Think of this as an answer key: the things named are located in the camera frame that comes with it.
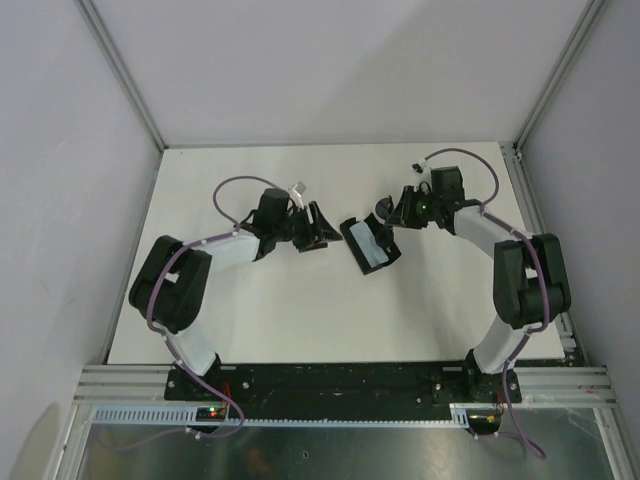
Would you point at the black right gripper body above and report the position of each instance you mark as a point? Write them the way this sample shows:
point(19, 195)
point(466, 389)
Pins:
point(422, 208)

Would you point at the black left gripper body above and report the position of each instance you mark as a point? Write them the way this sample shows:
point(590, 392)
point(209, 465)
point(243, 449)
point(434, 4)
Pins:
point(294, 227)

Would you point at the dark aviator sunglasses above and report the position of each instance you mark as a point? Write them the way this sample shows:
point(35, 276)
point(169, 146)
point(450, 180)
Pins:
point(385, 236)

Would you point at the black glasses case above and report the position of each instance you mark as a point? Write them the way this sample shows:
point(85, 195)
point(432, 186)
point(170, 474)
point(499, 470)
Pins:
point(374, 223)

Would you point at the light blue cleaning cloth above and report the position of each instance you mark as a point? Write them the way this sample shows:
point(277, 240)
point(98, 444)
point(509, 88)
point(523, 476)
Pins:
point(373, 255)

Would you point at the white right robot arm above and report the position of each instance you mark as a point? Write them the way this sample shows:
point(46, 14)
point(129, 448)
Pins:
point(530, 283)

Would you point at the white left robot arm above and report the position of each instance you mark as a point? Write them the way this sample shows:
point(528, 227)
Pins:
point(170, 287)

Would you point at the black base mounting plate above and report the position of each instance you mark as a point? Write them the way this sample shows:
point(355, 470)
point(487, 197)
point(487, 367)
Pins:
point(442, 382)

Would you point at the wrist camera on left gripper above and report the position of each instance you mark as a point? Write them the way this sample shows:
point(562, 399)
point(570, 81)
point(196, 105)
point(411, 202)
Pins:
point(296, 191)

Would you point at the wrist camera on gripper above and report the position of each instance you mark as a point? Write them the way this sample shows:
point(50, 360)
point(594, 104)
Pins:
point(420, 167)
point(296, 191)

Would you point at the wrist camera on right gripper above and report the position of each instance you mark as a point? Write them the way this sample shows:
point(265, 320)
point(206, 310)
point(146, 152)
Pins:
point(420, 167)

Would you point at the aluminium frame rail right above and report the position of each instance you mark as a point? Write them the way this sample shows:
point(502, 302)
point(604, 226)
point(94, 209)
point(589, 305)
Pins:
point(550, 256)

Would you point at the aluminium frame post right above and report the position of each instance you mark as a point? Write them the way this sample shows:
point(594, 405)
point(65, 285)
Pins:
point(577, 41)

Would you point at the aluminium frame post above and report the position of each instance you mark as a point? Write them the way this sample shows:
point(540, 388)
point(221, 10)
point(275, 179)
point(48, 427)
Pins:
point(111, 52)
point(577, 41)

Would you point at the white slotted cable duct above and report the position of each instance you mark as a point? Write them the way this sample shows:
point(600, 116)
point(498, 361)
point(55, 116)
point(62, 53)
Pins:
point(456, 416)

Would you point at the aluminium frame post left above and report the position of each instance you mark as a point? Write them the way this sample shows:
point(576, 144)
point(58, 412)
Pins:
point(111, 52)

